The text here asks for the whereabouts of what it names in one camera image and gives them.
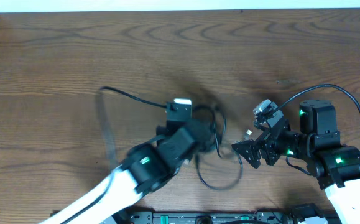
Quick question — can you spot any black cable bundle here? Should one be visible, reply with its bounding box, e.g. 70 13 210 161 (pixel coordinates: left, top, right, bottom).
184 104 254 191

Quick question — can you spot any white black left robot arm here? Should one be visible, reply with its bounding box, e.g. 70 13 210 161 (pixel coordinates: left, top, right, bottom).
43 99 211 224

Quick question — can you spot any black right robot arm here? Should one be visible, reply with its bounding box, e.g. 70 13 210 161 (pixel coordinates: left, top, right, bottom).
232 100 360 223

